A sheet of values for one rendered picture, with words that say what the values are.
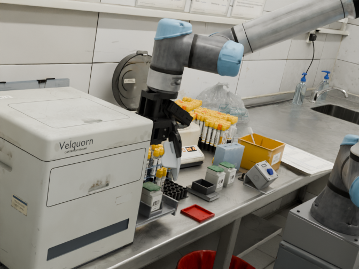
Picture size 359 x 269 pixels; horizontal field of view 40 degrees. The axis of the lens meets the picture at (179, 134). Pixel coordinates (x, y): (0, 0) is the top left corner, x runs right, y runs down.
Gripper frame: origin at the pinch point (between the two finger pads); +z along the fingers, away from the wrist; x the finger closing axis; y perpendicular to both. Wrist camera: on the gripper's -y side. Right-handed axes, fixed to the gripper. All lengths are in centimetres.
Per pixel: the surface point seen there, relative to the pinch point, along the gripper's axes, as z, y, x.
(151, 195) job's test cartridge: 5.5, 1.7, 2.3
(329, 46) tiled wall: -20, -251, -59
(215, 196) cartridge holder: 13.6, -29.5, 1.7
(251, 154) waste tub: 9, -62, -6
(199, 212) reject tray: 14.8, -18.5, 4.3
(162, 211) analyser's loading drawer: 11.1, -3.5, 2.7
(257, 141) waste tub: 7, -75, -11
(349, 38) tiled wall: -27, -270, -54
